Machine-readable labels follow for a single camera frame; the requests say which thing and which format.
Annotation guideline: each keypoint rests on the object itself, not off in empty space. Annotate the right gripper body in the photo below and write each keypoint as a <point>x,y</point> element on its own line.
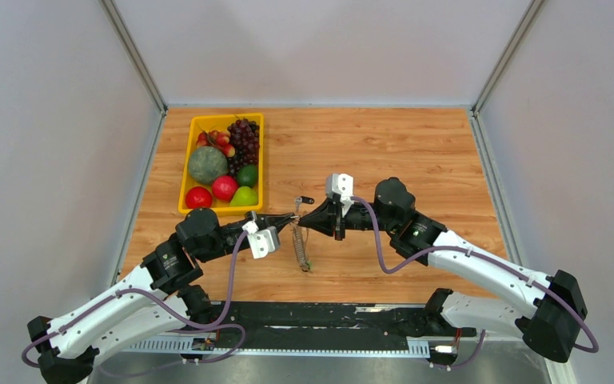
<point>356,217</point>

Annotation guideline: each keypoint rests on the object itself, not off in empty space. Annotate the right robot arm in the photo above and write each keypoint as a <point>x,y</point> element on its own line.
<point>547,312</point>

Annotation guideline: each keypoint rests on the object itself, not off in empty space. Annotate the red apple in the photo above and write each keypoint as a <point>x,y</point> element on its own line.
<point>198,197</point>
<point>224,188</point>

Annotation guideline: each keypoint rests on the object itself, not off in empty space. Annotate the red peaches cluster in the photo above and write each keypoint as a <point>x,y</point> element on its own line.
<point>219,139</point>

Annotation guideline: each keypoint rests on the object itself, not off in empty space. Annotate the dark red grape bunch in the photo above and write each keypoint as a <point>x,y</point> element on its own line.
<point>245,139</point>

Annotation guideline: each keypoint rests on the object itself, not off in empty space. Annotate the key with black tag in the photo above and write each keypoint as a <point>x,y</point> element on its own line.
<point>302,200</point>

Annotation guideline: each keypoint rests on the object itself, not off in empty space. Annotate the left aluminium frame post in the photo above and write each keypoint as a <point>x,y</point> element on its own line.
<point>121,29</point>

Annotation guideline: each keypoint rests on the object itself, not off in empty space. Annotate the red apple left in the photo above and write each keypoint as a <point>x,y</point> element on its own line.
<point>198,197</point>

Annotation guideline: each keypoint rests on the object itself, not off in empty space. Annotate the yellow plastic fruit bin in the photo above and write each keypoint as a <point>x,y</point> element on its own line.
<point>207,123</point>

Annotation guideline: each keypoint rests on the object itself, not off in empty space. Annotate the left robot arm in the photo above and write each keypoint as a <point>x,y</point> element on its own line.
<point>156,296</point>

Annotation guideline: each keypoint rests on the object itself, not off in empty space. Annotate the light green pear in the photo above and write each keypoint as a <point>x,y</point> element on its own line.
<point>244,196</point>

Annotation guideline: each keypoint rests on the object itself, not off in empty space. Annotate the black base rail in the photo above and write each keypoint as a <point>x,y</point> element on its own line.
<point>314,330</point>

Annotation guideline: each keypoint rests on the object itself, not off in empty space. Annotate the right aluminium frame post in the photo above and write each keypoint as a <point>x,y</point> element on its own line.
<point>518,36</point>

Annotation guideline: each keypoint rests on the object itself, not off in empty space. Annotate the dark green avocado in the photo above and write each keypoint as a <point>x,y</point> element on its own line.
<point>248,176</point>

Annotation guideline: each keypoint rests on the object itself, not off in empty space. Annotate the green round melon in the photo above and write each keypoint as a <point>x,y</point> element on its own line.
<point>206,164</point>

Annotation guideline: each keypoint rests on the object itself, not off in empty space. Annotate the aluminium frame post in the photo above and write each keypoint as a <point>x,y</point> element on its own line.
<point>518,36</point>
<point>121,29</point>

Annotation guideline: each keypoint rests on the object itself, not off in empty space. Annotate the red apple middle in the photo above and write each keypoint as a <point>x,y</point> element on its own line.
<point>224,188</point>

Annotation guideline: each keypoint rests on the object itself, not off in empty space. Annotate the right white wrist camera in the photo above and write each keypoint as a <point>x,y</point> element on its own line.
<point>339,187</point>

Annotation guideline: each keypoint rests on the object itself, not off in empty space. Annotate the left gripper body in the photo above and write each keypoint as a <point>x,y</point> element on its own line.
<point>231,232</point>

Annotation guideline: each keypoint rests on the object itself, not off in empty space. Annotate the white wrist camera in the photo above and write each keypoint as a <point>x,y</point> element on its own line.
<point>339,187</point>
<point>262,234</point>

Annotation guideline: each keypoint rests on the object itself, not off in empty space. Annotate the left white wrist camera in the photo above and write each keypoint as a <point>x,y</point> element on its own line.
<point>262,234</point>

